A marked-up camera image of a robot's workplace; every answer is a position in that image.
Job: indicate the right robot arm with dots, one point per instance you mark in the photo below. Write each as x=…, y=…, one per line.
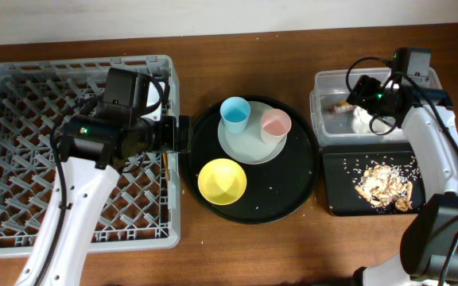
x=428, y=252

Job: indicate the white napkin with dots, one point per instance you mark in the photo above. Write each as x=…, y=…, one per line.
x=361, y=120

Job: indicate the grey dishwasher rack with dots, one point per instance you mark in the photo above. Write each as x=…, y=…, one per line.
x=143, y=210

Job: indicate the pink plastic cup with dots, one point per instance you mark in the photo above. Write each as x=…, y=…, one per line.
x=275, y=125

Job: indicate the black rectangular tray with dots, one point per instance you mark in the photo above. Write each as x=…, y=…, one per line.
x=341, y=199

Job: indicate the blue plastic cup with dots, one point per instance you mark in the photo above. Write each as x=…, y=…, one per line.
x=235, y=113

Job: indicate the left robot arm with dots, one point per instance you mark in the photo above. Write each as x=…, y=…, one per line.
x=91, y=143

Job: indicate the yellow plastic bowl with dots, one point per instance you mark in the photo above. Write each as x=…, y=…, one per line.
x=222, y=181

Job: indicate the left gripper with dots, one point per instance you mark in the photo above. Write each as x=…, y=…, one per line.
x=184, y=133

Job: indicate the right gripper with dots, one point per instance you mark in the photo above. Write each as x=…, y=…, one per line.
x=361, y=92

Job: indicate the grey round plate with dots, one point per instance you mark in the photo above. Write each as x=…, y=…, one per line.
x=248, y=147

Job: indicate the clear plastic storage box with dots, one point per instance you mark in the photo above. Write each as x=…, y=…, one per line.
x=330, y=87

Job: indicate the rice and peanut shell scraps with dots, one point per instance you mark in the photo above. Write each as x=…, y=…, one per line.
x=383, y=182

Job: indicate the round black tray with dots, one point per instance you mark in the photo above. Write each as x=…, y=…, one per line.
x=274, y=189

